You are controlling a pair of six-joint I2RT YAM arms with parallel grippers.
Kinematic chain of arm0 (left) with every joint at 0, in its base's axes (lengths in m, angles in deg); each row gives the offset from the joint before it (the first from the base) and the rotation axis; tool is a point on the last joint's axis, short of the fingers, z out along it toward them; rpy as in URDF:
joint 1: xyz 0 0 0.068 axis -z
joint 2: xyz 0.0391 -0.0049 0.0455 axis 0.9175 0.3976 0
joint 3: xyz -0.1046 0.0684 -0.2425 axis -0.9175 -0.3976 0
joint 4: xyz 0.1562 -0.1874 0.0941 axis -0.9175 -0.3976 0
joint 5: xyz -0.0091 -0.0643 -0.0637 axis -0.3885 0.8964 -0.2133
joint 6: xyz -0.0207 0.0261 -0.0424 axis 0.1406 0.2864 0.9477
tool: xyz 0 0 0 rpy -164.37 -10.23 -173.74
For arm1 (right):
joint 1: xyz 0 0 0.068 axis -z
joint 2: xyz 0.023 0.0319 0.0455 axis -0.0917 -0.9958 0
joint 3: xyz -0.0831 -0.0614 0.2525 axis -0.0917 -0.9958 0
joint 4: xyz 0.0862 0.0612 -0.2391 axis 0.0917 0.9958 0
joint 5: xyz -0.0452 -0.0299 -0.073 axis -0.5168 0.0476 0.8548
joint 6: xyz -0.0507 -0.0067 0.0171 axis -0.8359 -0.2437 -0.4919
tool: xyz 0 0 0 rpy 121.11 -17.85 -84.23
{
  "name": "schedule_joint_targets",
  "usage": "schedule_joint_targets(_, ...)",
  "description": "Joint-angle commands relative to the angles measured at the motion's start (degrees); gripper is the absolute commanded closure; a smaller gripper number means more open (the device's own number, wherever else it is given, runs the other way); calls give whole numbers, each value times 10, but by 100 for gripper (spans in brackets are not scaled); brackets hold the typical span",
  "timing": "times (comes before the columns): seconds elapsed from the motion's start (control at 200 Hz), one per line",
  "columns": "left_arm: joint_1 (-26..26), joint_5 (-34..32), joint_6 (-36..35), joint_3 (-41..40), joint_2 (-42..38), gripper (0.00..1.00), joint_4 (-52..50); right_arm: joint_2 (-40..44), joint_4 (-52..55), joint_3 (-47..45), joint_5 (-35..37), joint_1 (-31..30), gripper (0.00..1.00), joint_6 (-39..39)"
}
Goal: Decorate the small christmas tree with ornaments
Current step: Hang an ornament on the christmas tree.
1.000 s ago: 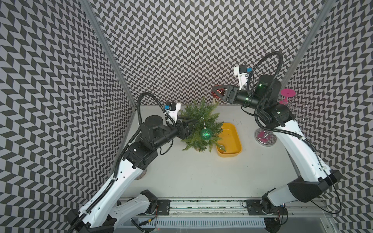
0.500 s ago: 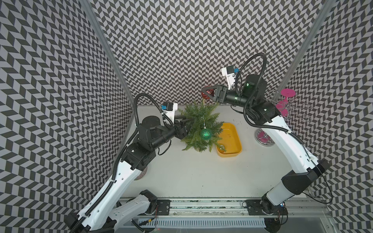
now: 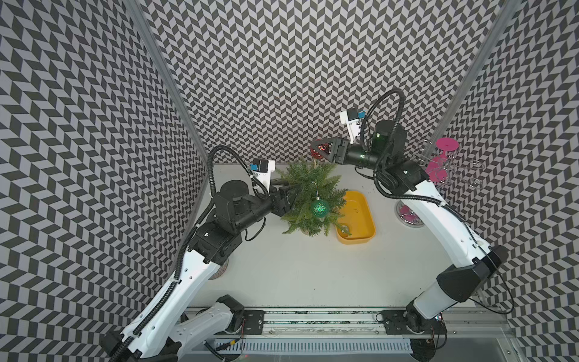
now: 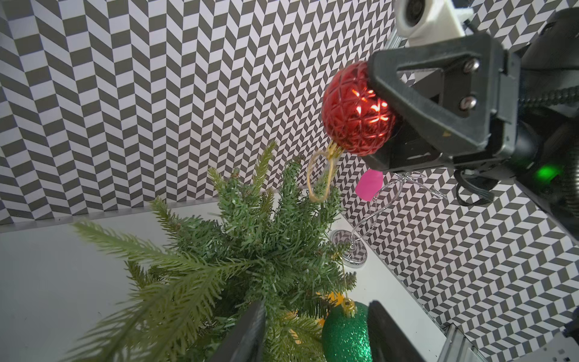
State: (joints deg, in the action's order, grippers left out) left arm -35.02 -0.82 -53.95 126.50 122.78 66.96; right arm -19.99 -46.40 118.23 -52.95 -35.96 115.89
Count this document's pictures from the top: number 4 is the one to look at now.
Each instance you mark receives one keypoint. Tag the green glitter ball ornament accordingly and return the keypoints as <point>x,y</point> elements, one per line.
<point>345,334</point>

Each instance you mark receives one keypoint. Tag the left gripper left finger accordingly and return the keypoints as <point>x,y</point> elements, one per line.
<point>245,342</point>

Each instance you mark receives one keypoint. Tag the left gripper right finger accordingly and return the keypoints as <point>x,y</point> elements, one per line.
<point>387,341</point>

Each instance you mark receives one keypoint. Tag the small green christmas tree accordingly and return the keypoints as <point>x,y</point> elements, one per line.
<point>264,247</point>

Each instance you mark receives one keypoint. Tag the red faceted ball ornament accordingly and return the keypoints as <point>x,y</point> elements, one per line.
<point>355,119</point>

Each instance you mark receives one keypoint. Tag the wire stand with pink discs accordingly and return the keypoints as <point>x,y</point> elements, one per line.
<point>369,188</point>

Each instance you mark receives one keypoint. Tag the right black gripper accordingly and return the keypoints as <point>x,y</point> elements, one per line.
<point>457,102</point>

